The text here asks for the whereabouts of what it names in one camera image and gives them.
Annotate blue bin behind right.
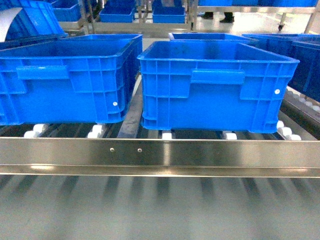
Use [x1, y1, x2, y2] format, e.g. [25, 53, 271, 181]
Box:
[168, 32, 258, 44]

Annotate stainless steel shelf rack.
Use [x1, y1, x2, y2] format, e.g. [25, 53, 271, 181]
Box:
[0, 64, 320, 178]

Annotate blue bin far right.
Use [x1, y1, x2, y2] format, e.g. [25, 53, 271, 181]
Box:
[242, 33, 320, 103]

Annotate blue plastic bin right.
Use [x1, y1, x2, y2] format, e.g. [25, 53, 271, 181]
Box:
[138, 40, 299, 134]

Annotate background blue bin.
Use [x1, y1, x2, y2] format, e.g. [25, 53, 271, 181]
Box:
[152, 6, 185, 24]
[99, 6, 136, 23]

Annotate blue plastic bin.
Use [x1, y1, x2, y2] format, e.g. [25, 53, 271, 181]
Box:
[138, 40, 299, 134]
[0, 34, 143, 126]

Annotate background blue bin left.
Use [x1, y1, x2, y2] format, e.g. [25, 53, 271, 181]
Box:
[99, 6, 136, 23]

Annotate blue plastic bin left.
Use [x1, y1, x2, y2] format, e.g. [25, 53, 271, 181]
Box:
[0, 34, 143, 126]

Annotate background blue bin right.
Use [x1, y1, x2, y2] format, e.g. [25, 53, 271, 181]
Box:
[152, 6, 185, 24]

